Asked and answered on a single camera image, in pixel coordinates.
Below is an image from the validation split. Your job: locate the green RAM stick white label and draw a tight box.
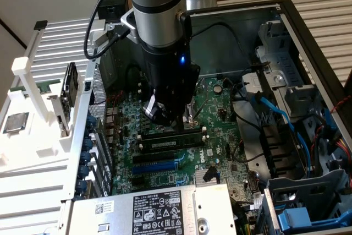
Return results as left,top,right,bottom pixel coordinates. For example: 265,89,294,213
141,131,206,152

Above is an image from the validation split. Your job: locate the long blue SATA wire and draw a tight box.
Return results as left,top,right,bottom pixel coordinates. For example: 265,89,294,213
249,91,317,178

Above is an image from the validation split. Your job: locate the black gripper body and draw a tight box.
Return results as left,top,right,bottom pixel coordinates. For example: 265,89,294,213
141,43,201,118

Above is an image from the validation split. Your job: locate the red yellow wire bundle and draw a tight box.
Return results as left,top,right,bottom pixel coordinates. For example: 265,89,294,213
326,132,352,165

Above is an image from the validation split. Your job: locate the white parts rack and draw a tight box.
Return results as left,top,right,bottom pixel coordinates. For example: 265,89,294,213
0,56,83,176

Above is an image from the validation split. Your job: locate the blue disk bracket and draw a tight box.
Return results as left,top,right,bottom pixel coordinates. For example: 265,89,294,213
277,206,352,232

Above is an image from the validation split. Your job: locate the blue expansion slot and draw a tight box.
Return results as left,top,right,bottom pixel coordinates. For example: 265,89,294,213
131,160,177,175

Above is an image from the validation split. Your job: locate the CPU socket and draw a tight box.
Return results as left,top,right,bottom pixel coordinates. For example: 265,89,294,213
180,96,201,133

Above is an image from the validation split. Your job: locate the grey disk bay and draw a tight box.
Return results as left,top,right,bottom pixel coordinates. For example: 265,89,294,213
267,168,352,235

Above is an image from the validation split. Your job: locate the white corner bracket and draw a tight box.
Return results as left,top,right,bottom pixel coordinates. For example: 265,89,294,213
89,19,108,54

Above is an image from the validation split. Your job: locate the short blue SATA wire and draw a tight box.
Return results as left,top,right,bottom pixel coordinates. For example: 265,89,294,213
320,107,337,141

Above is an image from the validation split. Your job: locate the black plastic box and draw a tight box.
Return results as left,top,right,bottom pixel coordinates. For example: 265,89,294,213
97,0,130,20

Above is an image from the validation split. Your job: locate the thin grey wire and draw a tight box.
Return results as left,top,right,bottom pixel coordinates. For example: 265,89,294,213
232,140,267,165

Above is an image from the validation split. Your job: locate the black wire with plug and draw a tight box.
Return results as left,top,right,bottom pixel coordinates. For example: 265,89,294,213
190,21,273,68

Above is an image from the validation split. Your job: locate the grey power supply with label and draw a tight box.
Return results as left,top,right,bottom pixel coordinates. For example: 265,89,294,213
65,182,238,235

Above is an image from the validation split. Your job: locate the green motherboard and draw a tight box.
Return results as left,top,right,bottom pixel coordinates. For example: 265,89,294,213
106,76,266,235

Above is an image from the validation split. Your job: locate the black plastic shroud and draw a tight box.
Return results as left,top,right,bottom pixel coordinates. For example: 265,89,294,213
259,123,306,178

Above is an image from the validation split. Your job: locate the black graphics card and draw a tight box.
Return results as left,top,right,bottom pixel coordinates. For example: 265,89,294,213
48,62,80,138

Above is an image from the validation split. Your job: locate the silver CPU chip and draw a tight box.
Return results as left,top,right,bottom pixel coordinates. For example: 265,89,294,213
2,112,30,134

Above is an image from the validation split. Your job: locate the silver chipset heat sink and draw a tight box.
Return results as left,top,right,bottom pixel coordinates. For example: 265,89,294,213
194,168,218,190

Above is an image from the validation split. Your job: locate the long black expansion slot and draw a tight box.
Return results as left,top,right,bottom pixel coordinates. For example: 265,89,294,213
133,151,176,165

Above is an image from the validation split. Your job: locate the blue expansion card latch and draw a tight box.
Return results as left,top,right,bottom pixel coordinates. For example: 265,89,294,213
76,179,88,193
78,164,90,179
86,115,97,132
80,150,92,165
81,136,94,151

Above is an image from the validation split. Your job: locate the red black twisted wire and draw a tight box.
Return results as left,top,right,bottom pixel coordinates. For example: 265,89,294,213
329,94,352,115

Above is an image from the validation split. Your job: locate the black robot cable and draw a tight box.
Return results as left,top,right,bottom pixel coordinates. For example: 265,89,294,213
83,0,130,60

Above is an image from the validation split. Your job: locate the black gripper cable plug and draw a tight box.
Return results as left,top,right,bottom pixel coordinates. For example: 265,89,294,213
175,9,193,46

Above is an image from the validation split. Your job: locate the short black expansion slot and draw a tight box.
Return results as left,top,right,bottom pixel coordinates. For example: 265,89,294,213
131,177,146,189

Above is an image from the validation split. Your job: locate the open PC case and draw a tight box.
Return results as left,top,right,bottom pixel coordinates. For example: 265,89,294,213
59,0,352,235

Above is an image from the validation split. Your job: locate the socket locking lever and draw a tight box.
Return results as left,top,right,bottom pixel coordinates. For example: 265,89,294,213
192,78,206,102

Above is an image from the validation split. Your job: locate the thin red wire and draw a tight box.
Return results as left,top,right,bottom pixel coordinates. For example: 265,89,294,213
90,93,125,107

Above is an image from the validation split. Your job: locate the thick black wire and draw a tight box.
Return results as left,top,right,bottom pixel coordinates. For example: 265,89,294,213
230,79,265,137

